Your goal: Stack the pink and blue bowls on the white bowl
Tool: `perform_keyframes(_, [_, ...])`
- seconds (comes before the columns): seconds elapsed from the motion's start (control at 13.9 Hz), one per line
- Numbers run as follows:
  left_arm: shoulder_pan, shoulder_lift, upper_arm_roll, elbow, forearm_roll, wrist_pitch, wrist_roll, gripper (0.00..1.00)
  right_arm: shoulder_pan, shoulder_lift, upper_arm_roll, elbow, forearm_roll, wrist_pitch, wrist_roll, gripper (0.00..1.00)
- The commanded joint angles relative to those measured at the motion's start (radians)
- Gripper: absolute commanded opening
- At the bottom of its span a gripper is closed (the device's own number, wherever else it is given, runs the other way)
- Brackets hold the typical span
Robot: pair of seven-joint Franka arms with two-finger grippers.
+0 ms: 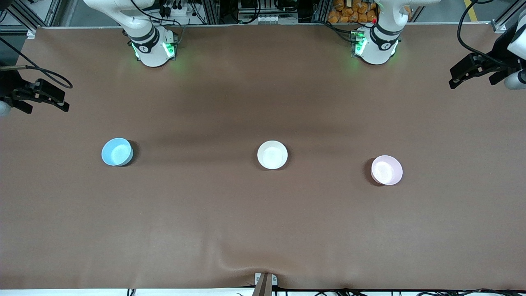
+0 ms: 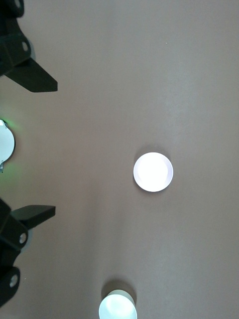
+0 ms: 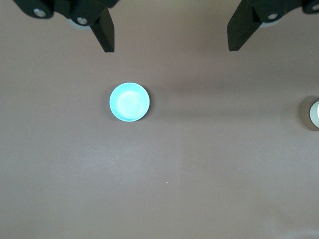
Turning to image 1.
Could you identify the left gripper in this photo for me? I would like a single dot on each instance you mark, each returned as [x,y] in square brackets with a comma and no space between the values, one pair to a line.
[498,56]

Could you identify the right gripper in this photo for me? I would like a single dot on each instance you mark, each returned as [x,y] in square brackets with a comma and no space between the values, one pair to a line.
[9,85]

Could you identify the blue bowl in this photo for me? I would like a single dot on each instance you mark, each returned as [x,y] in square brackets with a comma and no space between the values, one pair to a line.
[116,152]

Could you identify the pink bowl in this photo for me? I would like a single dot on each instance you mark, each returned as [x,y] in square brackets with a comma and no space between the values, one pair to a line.
[386,170]

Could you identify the white bowl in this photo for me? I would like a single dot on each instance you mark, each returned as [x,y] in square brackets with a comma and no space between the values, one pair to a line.
[272,154]

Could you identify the orange snack packets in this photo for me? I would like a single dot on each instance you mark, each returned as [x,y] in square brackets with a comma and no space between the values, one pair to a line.
[353,11]

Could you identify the white power strip black plugs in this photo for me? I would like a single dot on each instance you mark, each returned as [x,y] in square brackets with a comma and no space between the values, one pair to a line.
[174,9]

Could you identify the white terminal strip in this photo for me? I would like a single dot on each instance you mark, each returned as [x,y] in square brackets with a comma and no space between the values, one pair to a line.
[271,19]

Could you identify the brown table mat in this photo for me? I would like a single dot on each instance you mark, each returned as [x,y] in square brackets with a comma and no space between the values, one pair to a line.
[263,226]

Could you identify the grey table corner bracket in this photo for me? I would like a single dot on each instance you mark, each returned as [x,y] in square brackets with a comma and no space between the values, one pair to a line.
[31,33]
[499,27]

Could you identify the aluminium frame profile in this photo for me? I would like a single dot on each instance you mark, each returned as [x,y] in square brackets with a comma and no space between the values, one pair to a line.
[24,16]
[509,16]

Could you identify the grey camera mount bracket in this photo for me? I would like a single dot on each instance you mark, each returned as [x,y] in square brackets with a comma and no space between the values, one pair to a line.
[266,280]

